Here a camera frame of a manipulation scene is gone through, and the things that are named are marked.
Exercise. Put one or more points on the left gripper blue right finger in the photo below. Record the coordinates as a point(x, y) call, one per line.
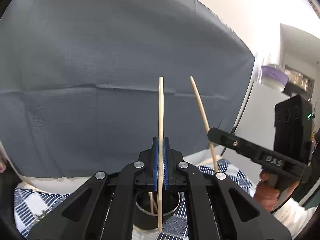
point(166, 148)

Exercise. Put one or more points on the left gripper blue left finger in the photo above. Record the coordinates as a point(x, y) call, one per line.
point(155, 162)

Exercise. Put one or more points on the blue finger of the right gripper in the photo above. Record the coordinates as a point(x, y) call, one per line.
point(237, 144)

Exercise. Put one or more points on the wooden chopstick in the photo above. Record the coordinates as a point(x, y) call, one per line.
point(151, 198)
point(154, 206)
point(205, 122)
point(160, 153)

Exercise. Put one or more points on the person's right hand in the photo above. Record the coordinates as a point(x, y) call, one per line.
point(265, 195)

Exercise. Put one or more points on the person's left hand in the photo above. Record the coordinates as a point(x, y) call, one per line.
point(3, 165)

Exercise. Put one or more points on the white cabinet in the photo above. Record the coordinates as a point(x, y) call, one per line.
point(257, 121)

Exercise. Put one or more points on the black cylindrical utensil holder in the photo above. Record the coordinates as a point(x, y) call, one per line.
point(146, 210)

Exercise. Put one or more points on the purple lidded container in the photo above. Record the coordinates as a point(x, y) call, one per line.
point(274, 78)

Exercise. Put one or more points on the grey fabric sofa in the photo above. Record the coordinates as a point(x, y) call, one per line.
point(79, 81)

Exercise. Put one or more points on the blue white patterned tablecloth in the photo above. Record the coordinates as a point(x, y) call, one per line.
point(32, 204)

